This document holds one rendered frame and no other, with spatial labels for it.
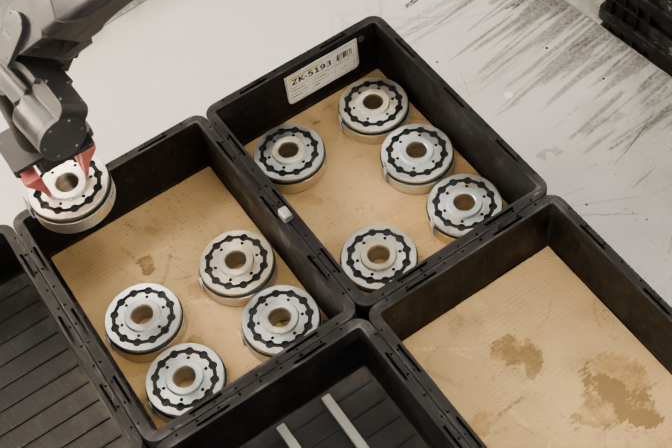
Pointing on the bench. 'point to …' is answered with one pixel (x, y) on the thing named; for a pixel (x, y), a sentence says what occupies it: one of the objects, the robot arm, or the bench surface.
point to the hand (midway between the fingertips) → (65, 178)
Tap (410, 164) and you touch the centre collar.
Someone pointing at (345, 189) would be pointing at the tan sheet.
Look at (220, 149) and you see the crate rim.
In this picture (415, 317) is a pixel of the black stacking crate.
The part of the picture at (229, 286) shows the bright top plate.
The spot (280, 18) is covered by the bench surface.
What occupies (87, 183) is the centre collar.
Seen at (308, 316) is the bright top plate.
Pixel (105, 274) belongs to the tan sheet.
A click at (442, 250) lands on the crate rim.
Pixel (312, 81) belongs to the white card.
